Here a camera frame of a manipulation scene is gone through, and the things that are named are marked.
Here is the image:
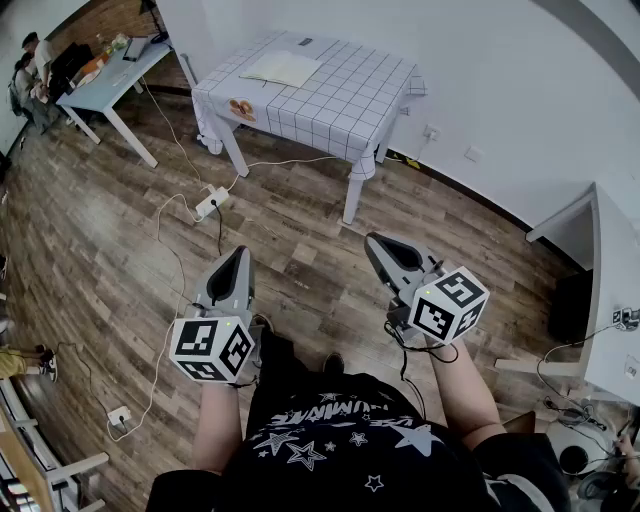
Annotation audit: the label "person's black trousers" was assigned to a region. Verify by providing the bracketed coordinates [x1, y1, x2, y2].
[247, 327, 351, 416]

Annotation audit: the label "grey tagged device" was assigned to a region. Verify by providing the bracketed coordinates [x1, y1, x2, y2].
[611, 306, 640, 332]

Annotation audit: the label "teal-covered notebook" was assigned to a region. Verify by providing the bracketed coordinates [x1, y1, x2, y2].
[238, 49, 323, 89]

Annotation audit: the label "black box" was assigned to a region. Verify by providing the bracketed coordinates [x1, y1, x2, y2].
[547, 269, 594, 346]

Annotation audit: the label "person's right forearm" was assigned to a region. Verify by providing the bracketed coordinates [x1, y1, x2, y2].
[424, 339, 507, 446]

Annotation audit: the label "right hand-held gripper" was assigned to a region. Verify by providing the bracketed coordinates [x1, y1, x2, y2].
[364, 232, 491, 347]

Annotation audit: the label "white black-grid tablecloth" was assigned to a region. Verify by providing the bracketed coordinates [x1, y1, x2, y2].
[191, 29, 429, 179]

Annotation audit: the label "person's left forearm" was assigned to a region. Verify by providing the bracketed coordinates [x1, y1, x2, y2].
[192, 382, 251, 474]

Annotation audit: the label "white cabinet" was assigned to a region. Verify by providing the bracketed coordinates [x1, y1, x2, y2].
[494, 182, 640, 406]

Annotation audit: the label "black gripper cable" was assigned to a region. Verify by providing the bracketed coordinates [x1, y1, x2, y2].
[383, 319, 460, 421]

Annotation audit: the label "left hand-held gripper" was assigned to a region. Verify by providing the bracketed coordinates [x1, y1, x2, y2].
[169, 244, 264, 386]

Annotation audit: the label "black star-print T-shirt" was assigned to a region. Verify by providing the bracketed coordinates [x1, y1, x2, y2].
[144, 372, 571, 512]

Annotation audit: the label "white looped floor cable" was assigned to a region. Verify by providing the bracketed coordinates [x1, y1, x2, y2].
[106, 192, 202, 444]

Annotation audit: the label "white round device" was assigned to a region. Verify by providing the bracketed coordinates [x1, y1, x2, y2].
[545, 420, 617, 477]

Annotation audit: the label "black desk lamp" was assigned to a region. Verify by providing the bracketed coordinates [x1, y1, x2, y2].
[138, 0, 171, 45]

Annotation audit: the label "white frame rack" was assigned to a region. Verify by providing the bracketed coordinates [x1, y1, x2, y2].
[0, 379, 110, 512]

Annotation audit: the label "black bag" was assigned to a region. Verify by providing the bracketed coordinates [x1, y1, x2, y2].
[49, 42, 95, 99]

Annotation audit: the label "black power cable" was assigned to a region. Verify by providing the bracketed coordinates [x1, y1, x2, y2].
[212, 199, 224, 257]

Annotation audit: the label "light blue desk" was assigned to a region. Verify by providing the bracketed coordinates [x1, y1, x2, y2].
[55, 34, 199, 169]

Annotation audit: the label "orange packet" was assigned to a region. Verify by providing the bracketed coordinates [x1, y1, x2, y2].
[78, 52, 110, 77]

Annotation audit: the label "brown cardboard piece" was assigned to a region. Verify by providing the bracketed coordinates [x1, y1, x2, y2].
[502, 410, 537, 435]

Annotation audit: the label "white power strip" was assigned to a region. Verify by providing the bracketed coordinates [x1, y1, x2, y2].
[194, 185, 231, 219]

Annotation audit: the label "white table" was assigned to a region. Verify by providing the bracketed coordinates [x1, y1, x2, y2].
[214, 113, 399, 226]

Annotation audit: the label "yellow black floor tape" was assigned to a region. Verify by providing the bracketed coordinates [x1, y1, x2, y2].
[387, 149, 422, 170]

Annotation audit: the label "long white floor cable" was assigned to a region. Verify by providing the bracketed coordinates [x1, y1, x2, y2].
[141, 77, 211, 194]

